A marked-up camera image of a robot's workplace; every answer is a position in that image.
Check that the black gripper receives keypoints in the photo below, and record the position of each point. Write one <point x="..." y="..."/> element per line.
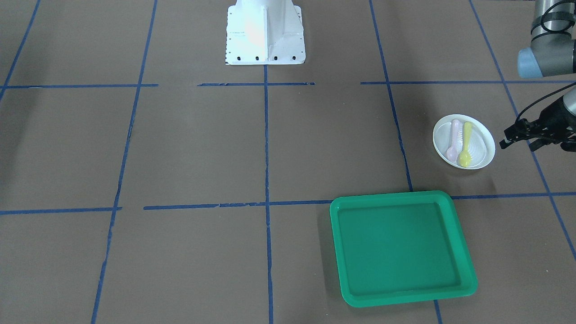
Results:
<point x="551" y="118"/>

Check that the white round plate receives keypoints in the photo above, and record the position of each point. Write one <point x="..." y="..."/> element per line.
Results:
<point x="481" y="147"/>

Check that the yellow plastic spoon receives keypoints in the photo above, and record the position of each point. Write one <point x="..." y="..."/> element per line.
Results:
<point x="464" y="158"/>

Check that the pink plastic spoon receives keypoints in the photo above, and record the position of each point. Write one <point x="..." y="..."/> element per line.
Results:
<point x="452" y="152"/>

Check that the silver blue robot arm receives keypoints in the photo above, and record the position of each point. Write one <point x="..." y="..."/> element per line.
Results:
<point x="552" y="52"/>

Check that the green plastic tray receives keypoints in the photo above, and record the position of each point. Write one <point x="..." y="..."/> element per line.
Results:
<point x="400" y="248"/>

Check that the white pedestal column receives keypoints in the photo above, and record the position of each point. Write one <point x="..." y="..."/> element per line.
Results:
<point x="264" y="32"/>

